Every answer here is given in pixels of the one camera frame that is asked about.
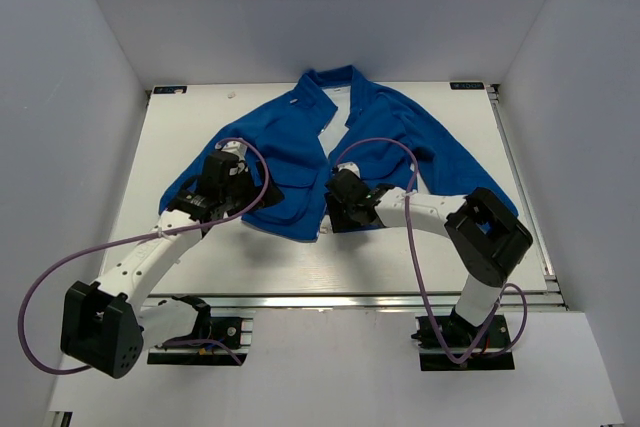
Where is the blue label sticker left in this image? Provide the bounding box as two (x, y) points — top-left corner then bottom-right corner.
(152, 85), (187, 95)

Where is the blue label sticker right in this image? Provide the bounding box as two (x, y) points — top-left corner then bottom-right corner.
(449, 81), (485, 90)

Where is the aluminium right table rail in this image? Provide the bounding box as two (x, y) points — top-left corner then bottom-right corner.
(486, 84), (558, 282)

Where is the blue zip jacket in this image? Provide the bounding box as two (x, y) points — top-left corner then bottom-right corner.
(159, 65), (517, 241)

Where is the blue label sticker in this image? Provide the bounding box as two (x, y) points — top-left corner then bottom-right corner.
(152, 85), (187, 95)
(449, 81), (485, 90)

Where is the aluminium front table rail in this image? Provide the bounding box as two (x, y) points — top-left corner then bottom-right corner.
(143, 291), (566, 310)

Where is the aluminium table rail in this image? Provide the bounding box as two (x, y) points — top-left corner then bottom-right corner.
(143, 291), (566, 310)
(486, 84), (558, 282)

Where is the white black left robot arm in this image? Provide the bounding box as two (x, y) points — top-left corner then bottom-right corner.
(60, 142), (284, 379)

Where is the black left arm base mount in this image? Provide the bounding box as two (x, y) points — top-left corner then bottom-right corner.
(139, 295), (253, 367)

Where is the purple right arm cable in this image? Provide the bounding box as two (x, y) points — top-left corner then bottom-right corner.
(332, 137), (528, 365)

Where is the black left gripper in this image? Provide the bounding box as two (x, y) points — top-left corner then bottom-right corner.
(220, 160), (284, 216)

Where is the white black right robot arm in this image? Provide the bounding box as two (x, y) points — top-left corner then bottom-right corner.
(325, 168), (533, 348)

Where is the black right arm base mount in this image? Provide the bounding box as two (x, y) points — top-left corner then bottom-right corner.
(411, 315), (515, 372)

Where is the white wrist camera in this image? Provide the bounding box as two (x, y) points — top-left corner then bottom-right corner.
(332, 162), (360, 177)
(216, 141), (247, 176)

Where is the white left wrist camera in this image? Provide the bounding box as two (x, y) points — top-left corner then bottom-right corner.
(216, 141), (247, 176)

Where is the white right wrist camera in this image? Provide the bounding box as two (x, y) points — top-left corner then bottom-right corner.
(332, 162), (360, 177)

